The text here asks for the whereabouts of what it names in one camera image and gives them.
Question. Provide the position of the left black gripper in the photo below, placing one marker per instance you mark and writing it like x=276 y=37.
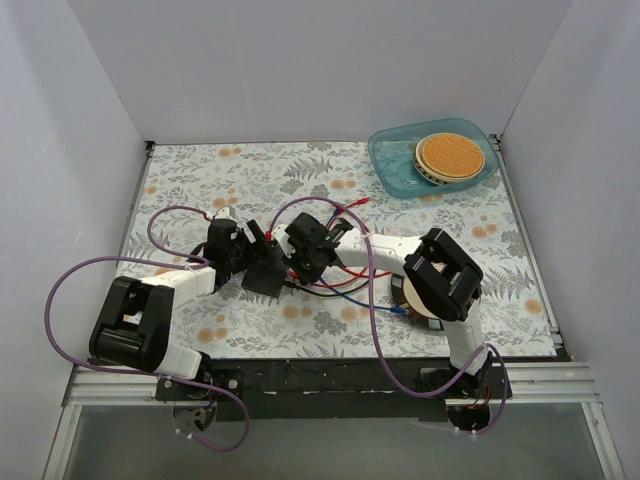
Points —
x=245 y=251

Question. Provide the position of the aluminium frame rail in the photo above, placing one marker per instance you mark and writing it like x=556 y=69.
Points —
x=540 y=383

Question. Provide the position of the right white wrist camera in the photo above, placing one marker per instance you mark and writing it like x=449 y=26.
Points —
x=278 y=244

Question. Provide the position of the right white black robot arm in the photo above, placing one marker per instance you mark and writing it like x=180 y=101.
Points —
x=446 y=280

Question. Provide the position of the blue plastic container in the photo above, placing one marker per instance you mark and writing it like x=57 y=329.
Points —
x=392 y=153

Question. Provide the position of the black network switch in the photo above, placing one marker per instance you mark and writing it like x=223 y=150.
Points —
x=266 y=270

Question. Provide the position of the floral patterned table mat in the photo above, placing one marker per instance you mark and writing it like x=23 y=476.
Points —
x=266 y=182

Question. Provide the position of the dark rimmed beige plate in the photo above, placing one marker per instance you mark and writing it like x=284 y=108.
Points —
x=406 y=297

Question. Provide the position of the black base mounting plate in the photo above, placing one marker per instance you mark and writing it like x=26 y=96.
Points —
x=321 y=389

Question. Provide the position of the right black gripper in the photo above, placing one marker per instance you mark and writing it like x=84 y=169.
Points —
x=312 y=263

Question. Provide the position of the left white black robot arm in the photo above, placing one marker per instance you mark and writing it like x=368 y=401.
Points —
x=133 y=327

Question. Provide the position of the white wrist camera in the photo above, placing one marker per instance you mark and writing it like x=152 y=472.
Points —
x=226 y=213
x=278 y=244

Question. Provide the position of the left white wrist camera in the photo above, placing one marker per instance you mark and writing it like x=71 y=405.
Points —
x=226 y=213

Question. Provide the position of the orange woven round coaster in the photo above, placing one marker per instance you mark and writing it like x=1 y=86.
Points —
x=448 y=158

